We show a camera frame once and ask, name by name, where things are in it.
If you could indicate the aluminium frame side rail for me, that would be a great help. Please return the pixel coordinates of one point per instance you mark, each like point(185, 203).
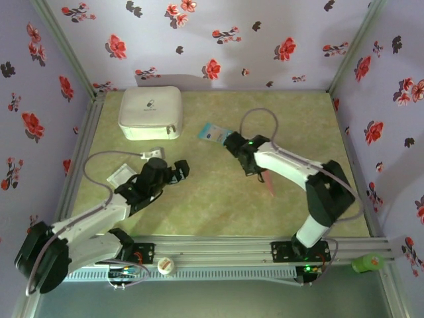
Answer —
point(86, 132)
point(357, 149)

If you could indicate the small circuit board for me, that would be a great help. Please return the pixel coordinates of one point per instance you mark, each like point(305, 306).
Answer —
point(308, 273)
point(124, 273)

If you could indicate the green plastic bottle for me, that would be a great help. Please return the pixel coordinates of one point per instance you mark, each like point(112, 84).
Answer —
point(367, 263)

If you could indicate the white fabric zip case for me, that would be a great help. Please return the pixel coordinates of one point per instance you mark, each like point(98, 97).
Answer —
point(149, 106)

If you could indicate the white jar red label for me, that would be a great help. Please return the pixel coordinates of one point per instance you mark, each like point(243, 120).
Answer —
point(166, 266)

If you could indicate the blue wet wipes packet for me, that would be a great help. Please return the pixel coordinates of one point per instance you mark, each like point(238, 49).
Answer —
point(212, 132)

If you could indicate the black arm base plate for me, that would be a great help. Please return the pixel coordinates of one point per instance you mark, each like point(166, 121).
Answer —
point(281, 251)
point(145, 253)

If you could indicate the aluminium frame post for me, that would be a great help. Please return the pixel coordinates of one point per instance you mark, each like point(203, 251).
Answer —
point(67, 49)
point(353, 49)

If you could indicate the pink paper sheet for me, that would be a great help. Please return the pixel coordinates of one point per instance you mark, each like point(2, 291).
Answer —
point(269, 182)

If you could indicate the wide aluminium frame rail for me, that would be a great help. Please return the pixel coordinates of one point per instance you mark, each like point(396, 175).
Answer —
point(215, 248)

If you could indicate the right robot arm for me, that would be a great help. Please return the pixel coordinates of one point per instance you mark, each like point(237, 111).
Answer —
point(331, 198)

